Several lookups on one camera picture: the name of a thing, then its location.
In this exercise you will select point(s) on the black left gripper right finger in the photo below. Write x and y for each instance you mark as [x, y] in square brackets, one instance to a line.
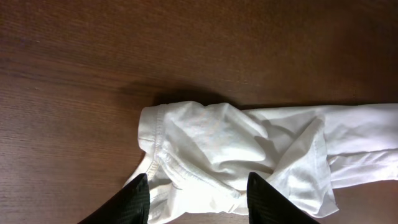
[267, 206]

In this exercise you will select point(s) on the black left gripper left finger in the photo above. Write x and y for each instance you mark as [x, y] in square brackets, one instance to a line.
[130, 205]

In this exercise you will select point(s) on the white t-shirt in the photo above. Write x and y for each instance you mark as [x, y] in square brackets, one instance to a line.
[198, 158]

